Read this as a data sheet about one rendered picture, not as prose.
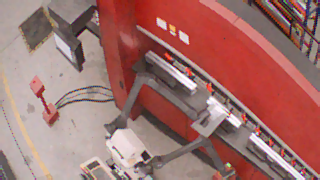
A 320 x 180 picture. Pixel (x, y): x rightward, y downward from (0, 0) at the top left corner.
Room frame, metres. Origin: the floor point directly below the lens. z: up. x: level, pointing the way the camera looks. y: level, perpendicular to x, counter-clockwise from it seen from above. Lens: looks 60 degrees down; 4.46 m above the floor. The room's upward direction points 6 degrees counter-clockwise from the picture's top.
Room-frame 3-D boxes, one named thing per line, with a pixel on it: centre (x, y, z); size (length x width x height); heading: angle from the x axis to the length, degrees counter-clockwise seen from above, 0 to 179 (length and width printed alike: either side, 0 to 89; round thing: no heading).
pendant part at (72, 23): (2.38, 0.72, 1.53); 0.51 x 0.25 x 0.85; 43
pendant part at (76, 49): (2.28, 0.75, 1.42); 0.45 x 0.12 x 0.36; 43
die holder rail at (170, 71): (2.17, -0.10, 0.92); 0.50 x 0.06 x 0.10; 42
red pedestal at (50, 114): (2.34, 1.36, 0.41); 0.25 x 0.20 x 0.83; 132
